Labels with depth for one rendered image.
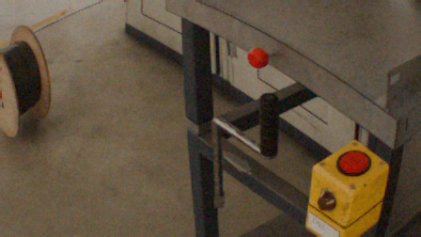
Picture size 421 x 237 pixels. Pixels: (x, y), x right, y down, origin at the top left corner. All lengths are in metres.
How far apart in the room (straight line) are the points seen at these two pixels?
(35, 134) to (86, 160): 0.30
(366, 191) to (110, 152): 1.73
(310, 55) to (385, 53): 0.16
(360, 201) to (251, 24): 0.52
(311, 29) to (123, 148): 1.34
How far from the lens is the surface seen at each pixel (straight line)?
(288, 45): 1.21
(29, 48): 2.58
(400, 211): 1.27
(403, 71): 1.07
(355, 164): 0.84
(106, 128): 2.61
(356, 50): 1.22
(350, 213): 0.83
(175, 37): 2.86
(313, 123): 2.36
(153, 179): 2.36
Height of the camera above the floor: 1.40
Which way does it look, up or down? 32 degrees down
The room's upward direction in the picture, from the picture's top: 3 degrees counter-clockwise
